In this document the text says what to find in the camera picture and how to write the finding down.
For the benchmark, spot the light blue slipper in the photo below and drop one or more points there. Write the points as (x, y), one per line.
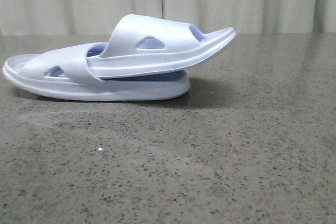
(141, 45)
(64, 74)

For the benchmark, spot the white pleated curtain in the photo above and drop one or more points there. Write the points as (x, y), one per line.
(99, 17)

